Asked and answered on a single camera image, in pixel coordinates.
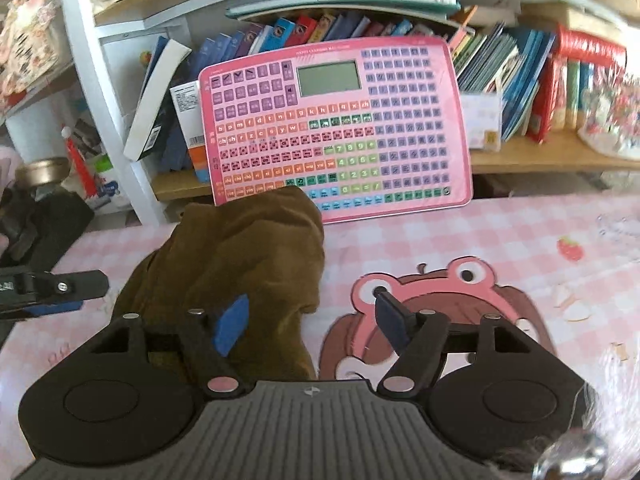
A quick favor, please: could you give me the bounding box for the thick white-paged book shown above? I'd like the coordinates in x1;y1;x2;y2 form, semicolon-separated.
123;39;192;162

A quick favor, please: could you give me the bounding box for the pink checked cartoon tablecloth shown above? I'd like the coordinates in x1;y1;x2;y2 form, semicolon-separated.
0;192;640;480

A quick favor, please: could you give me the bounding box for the red white tube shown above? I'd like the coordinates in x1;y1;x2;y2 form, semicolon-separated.
61;126;99;198

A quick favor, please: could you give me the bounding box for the row of thin picture books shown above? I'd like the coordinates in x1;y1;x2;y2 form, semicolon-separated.
452;20;556;141

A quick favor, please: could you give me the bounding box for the floral plastic bag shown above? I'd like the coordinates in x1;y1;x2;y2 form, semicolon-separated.
577;72;640;158

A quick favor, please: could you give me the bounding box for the white can with green lid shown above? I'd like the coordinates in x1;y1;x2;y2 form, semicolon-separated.
82;152;126;211

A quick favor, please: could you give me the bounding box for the row of blue books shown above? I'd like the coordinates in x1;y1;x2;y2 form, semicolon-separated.
150;10;468;171

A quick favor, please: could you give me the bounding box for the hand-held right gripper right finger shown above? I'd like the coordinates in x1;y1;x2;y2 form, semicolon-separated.
374;290;547;397

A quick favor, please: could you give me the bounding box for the orange and white box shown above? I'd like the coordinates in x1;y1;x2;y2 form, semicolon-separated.
170;81;212;183

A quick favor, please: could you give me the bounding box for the red boxed book set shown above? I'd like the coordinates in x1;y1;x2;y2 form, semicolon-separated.
525;25;628;143

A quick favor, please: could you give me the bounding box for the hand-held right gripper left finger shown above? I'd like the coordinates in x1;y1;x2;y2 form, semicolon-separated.
95;294;250;395

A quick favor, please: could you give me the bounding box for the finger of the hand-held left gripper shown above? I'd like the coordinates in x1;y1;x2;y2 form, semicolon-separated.
0;270;110;319

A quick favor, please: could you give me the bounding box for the white wooden bookshelf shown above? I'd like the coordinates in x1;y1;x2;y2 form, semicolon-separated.
55;0;640;226

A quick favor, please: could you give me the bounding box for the brown corduroy skirt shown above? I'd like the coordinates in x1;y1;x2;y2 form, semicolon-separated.
112;186;326;386

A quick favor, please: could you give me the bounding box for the small white box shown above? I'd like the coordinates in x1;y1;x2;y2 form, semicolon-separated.
459;91;503;152

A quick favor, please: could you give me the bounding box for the brass bowl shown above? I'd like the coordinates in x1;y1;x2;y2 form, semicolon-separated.
15;157;69;187

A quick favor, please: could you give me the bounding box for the floral fabric decoration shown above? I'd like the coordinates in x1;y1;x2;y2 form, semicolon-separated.
0;0;61;106

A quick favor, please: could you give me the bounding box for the pink learning tablet toy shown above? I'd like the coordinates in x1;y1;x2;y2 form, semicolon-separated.
198;36;474;224

